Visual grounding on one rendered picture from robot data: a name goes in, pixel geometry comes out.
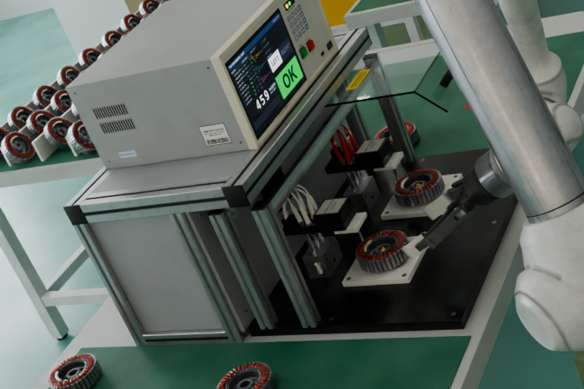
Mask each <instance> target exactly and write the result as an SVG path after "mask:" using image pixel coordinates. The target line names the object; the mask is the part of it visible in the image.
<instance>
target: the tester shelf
mask: <svg viewBox="0 0 584 389"><path fill-rule="evenodd" d="M333 35H334V38H335V41H336V44H337V47H338V51H337V52H336V53H335V55H334V56H333V57H332V58H331V60H330V61H329V62H328V64H327V65H326V66H325V67H324V69H323V70H322V71H321V73H320V74H319V75H318V76H317V78H316V79H315V80H314V81H313V82H312V83H311V84H310V86H309V87H308V88H307V90H306V91H305V92H304V93H303V95H302V96H301V97H300V99H299V100H298V101H297V102H296V104H295V105H294V106H293V108H292V109H291V110H290V111H289V112H288V113H287V114H286V116H285V117H284V118H283V119H282V121H281V122H280V123H279V125H278V126H277V127H276V128H275V130H274V131H273V132H272V134H271V135H270V136H269V138H268V139H267V140H266V141H265V143H264V144H263V145H262V146H261V147H260V148H259V149H254V150H250V149H249V150H243V151H236V152H230V153H224V154H218V155H205V156H199V157H193V158H187V159H181V160H174V161H168V162H157V163H151V164H144V165H137V166H131V167H125V168H113V169H106V167H105V166H104V167H103V168H102V169H101V170H100V171H99V172H98V173H97V174H96V175H95V176H94V177H93V178H92V179H91V180H90V181H89V182H88V183H87V184H86V185H85V186H84V187H83V188H82V189H81V190H80V191H79V192H78V193H77V194H76V195H75V196H74V197H73V198H72V199H71V200H70V201H69V202H68V203H67V204H66V205H65V206H64V207H63V209H64V211H65V213H66V214H67V215H68V217H69V219H70V222H71V224H72V225H81V224H89V223H94V222H102V221H118V220H126V219H134V218H142V217H150V216H158V215H166V214H181V213H189V212H197V211H205V210H214V209H222V208H239V207H247V206H250V204H251V203H252V202H253V200H254V199H255V198H256V197H257V196H258V194H259V193H260V192H261V190H262V189H263V187H264V186H265V185H266V184H267V182H268V181H269V179H270V178H271V177H272V175H273V174H274V173H275V171H276V170H277V169H278V168H279V167H280V165H281V164H282V162H283V161H284V160H285V158H286V157H287V156H288V154H289V153H290V151H291V150H292V149H293V148H294V146H295V145H296V144H297V143H298V142H299V140H300V139H301V138H302V136H303V135H304V133H305V132H306V131H307V129H308V128H309V126H310V125H311V124H312V122H313V121H314V120H315V118H316V117H317V116H318V115H319V114H320V113H321V111H322V110H323V108H324V107H325V106H326V104H327V103H328V102H329V100H330V99H331V97H332V96H333V95H334V93H335V92H336V91H337V90H338V89H339V87H340V86H341V85H342V83H343V82H344V80H345V79H346V78H347V76H348V75H349V74H350V72H351V71H352V70H353V68H354V67H355V66H356V64H357V63H358V62H359V61H360V60H361V58H362V57H363V55H364V54H365V53H366V51H367V50H368V48H369V47H370V46H371V44H372V42H371V39H370V36H369V33H368V30H367V27H362V28H358V29H353V30H346V31H342V32H337V33H333Z"/></svg>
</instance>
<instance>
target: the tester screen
mask: <svg viewBox="0 0 584 389"><path fill-rule="evenodd" d="M287 38H289V37H288V34H287V32H286V30H285V28H284V25H283V23H282V19H281V17H280V15H279V13H278V14H277V15H276V16H275V17H274V18H273V19H272V20H271V21H270V22H269V23H268V25H267V26H266V27H265V28H264V29H263V30H262V31H261V32H260V33H259V34H258V35H257V36H256V37H255V38H254V39H253V40H252V42H251V43H250V44H249V45H248V46H247V47H246V48H245V49H244V50H243V51H242V52H241V53H240V54H239V55H238V56H237V57H236V59H235V60H234V61H233V62H232V63H231V64H230V65H229V66H228V69H229V73H230V74H231V76H232V79H233V81H234V83H235V86H236V88H237V91H238V93H239V95H240V97H241V99H242V103H243V105H244V107H245V109H246V111H247V113H248V116H249V119H250V121H251V123H252V125H253V128H254V130H255V133H256V135H259V133H260V132H261V131H262V130H263V128H264V127H265V126H266V125H267V123H268V122H269V121H270V120H271V118H272V117H273V116H274V115H275V113H276V112H277V111H278V110H279V108H280V107H281V106H282V105H283V104H284V103H285V102H286V101H287V99H288V98H289V97H290V95H291V94H292V93H293V92H294V91H295V89H296V88H297V87H298V85H299V84H300V83H301V82H302V80H303V79H304V78H305V77H304V76H303V78H302V79H301V80H300V81H299V83H297V84H296V86H295V87H294V88H293V89H292V90H291V92H290V93H289V94H288V95H287V97H286V98H285V99H284V100H283V97H282V94H281V91H280V90H279V87H278V85H277V82H276V80H275V78H276V77H277V76H278V75H279V73H280V72H281V71H282V70H283V69H284V68H285V66H286V65H287V64H288V63H289V62H290V60H291V59H292V58H293V57H294V56H295V52H294V50H292V52H291V53H290V54H289V55H288V56H287V58H286V59H285V60H284V61H283V62H282V63H281V65H280V66H279V67H278V68H277V69H276V70H275V72H274V73H273V71H272V69H271V68H270V65H269V61H268V59H269V58H270V57H271V56H272V55H273V54H274V53H275V51H276V50H277V49H278V48H279V47H280V46H281V45H282V43H283V42H284V41H285V40H286V39H287ZM295 57H296V56H295ZM266 88H267V89H268V92H269V95H270V97H271V98H270V99H269V101H268V102H267V103H266V104H265V106H264V107H263V108H262V109H261V110H260V112H259V113H258V110H257V108H256V105H255V103H254V101H255V100H256V99H257V98H258V97H259V95H260V94H261V93H262V92H263V91H264V90H265V89H266ZM277 95H279V96H280V99H281V101H280V102H279V104H278V105H277V106H276V107H275V109H274V110H273V111H272V112H271V114H270V115H269V116H268V117H267V119H266V120H265V121H264V122H263V123H262V125H261V126H260V127H259V128H258V130H256V127H255V125H254V122H255V121H256V120H257V118H258V117H259V116H260V115H261V114H262V112H263V111H264V110H265V109H266V108H267V107H268V106H269V105H270V104H271V102H272V101H273V100H274V99H275V97H276V96H277Z"/></svg>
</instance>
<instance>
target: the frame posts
mask: <svg viewBox="0 0 584 389"><path fill-rule="evenodd" d="M377 100H378V102H379V104H380V107H381V110H382V113H383V116H384V118H385V121H386V123H387V125H388V130H389V133H390V134H391V137H392V140H393V142H394V145H395V148H396V151H397V152H403V154H404V156H403V157H402V159H401V164H403V163H406V162H408V163H410V162H413V160H414V158H415V152H414V149H413V146H412V144H411V141H410V139H409V136H408V132H407V130H406V127H405V125H404V122H403V120H402V116H401V113H400V110H399V108H398V106H397V103H396V100H395V97H394V96H391V97H386V98H380V99H377ZM345 119H346V121H347V124H348V127H349V130H350V132H351V135H352V136H353V137H354V139H355V142H356V145H357V147H358V148H359V147H360V145H361V144H362V142H363V141H365V140H371V139H370V136H369V134H368V130H367V128H366V125H365V122H364V121H363V118H362V114H361V111H360V110H359V107H358V104H357V103H356V104H355V105H354V107H353V108H352V109H351V110H350V111H349V113H348V115H347V116H346V117H345ZM250 211H251V212H252V215H253V216H254V218H255V222H256V224H257V226H258V227H259V230H260V232H261V234H262V238H263V239H264V241H265V243H266V246H267V248H268V250H269V252H270V255H271V257H272V259H273V261H274V263H275V266H276V268H277V271H278V273H279V274H280V276H281V279H282V282H283V284H284V286H285V288H286V290H287V292H288V295H289V298H290V299H291V301H292V304H293V306H294V308H295V311H296V313H297V315H298V317H299V320H300V321H301V323H302V327H303V328H308V326H311V327H316V326H317V325H318V323H317V321H320V319H321V316H320V314H319V313H318V310H317V308H316V306H315V303H314V301H313V298H312V296H311V294H310V292H309V289H308V287H307V284H306V282H305V280H304V278H303V276H302V273H301V270H300V268H299V267H298V264H297V262H296V260H295V256H294V255H293V253H292V250H291V248H290V246H289V243H288V241H287V239H286V236H285V234H284V232H283V230H282V227H281V225H280V222H279V221H278V219H277V216H276V214H275V210H274V209H273V207H272V205H271V202H270V200H266V201H257V202H256V203H255V205H254V206H253V207H252V208H251V209H250ZM207 216H208V217H209V219H210V221H211V224H212V226H213V228H214V229H215V231H216V234H217V237H218V239H219V241H220V242H221V244H222V247H223V250H224V252H225V254H226V255H227V257H228V259H229V263H230V265H231V266H232V268H233V270H234V272H235V274H236V278H237V279H238V281H239V283H240V285H241V287H242V290H243V292H244V294H245V296H246V298H247V300H248V303H249V305H250V307H251V309H252V311H253V313H254V315H255V318H256V320H257V322H258V324H259V326H260V328H261V329H266V327H267V328H268V329H273V328H274V327H275V323H277V322H278V318H277V316H276V314H275V310H274V308H273V307H272V305H271V303H270V300H269V297H268V295H267V294H266V291H265V289H264V287H263V285H262V283H261V280H260V278H259V276H258V274H257V272H256V269H255V267H254V265H253V263H252V260H251V259H250V257H249V254H248V251H247V249H246V247H245V246H244V244H243V241H242V238H241V236H240V235H239V233H238V230H237V228H236V225H235V223H234V221H233V219H230V218H229V216H228V215H227V212H226V210H225V208H222V209H214V210H210V211H209V212H208V214H207Z"/></svg>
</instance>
